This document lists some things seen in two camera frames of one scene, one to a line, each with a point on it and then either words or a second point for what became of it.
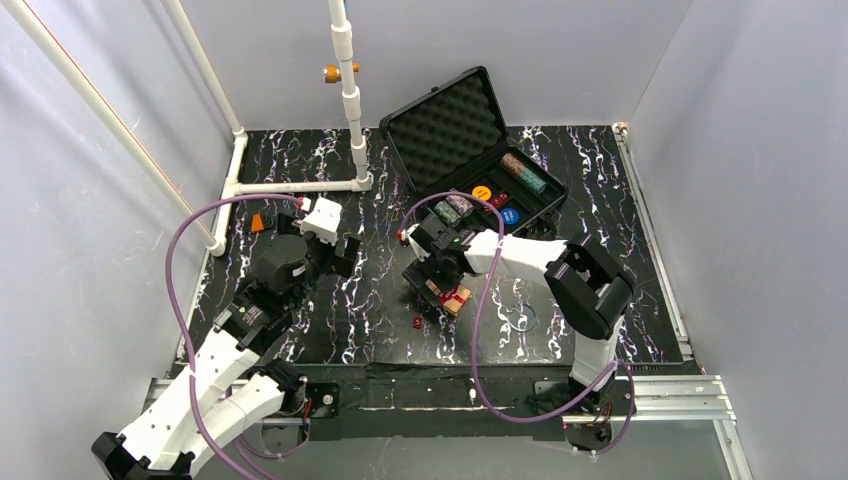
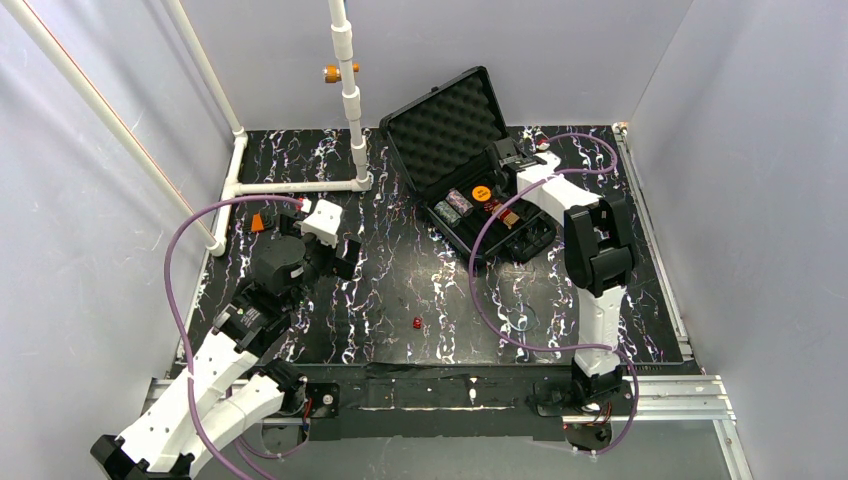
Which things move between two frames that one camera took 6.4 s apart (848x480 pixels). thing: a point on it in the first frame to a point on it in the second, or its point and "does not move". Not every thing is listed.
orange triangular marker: [257, 223] does not move
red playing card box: [454, 298] to [508, 217]
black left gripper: [324, 255] does not move
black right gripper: [428, 269] to [505, 155]
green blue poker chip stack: [448, 211] does not move
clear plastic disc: [522, 318] does not move
